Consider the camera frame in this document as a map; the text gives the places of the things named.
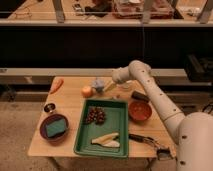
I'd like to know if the green plastic tray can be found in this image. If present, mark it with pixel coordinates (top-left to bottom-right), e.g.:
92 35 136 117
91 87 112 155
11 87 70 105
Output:
74 99 129 158

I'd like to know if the teal sponge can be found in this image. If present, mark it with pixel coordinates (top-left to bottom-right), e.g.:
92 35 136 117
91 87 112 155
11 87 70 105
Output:
46 119 66 138

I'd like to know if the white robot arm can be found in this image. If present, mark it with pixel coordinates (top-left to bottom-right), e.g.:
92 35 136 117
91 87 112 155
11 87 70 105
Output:
111 60 213 171

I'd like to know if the small blue grey toy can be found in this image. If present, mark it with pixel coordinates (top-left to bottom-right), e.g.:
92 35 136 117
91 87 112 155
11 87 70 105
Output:
92 78 104 93

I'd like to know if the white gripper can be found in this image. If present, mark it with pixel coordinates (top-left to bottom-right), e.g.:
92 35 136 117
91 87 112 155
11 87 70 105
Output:
103 67 129 92

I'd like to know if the orange fruit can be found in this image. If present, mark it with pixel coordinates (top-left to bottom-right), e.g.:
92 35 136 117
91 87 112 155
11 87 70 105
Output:
81 86 93 98

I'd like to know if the orange carrot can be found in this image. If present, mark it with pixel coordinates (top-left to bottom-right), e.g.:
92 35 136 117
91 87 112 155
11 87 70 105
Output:
49 78 64 94

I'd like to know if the white cup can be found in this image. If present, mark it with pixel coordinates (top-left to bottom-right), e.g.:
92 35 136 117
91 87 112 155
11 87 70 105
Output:
119 81 132 90

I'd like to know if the bunch of dark grapes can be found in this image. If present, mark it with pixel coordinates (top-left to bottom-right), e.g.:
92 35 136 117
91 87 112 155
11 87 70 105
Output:
85 107 106 125

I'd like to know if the small metal cup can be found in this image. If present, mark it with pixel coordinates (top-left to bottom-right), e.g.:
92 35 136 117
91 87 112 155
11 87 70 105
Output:
44 103 56 113

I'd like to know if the black handled brush tool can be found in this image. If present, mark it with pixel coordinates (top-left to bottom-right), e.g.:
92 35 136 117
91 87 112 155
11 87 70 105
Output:
129 134 173 160

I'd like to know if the dark purple bowl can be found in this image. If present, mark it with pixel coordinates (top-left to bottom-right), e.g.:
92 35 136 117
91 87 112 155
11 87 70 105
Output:
40 114 69 141

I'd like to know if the orange red bowl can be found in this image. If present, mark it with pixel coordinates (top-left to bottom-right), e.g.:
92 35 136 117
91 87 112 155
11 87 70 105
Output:
128 101 152 121

